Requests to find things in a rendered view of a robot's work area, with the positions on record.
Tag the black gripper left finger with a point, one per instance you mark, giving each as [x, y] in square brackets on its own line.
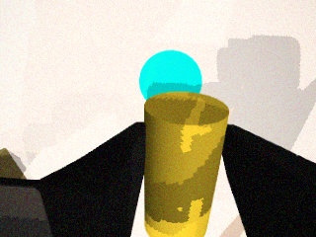
[94, 196]

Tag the cyan circle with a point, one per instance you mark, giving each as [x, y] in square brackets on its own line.
[169, 70]

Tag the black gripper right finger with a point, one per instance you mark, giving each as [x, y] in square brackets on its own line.
[274, 189]

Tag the yellow cylinder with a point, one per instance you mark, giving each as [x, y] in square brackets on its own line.
[184, 136]

